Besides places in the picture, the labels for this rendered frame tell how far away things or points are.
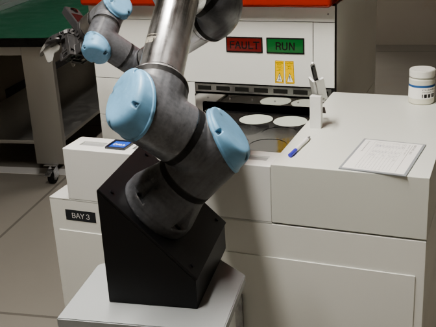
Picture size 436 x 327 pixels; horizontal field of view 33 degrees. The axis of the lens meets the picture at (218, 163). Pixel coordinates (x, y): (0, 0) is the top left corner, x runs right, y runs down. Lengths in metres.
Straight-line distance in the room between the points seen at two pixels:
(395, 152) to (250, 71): 0.71
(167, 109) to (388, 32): 6.34
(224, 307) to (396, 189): 0.47
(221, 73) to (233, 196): 0.69
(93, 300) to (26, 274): 1.94
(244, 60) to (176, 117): 1.05
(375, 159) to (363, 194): 0.10
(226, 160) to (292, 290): 0.58
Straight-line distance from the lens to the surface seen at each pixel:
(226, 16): 1.64
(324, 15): 2.22
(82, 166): 1.91
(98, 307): 1.47
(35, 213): 4.02
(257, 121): 2.22
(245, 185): 1.73
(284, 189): 1.71
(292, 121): 2.21
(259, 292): 1.85
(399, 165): 1.68
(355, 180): 1.65
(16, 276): 3.42
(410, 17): 7.53
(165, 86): 1.31
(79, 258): 2.04
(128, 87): 1.30
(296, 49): 2.26
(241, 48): 2.31
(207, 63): 2.37
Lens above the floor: 1.57
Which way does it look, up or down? 21 degrees down
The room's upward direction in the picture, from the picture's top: 3 degrees counter-clockwise
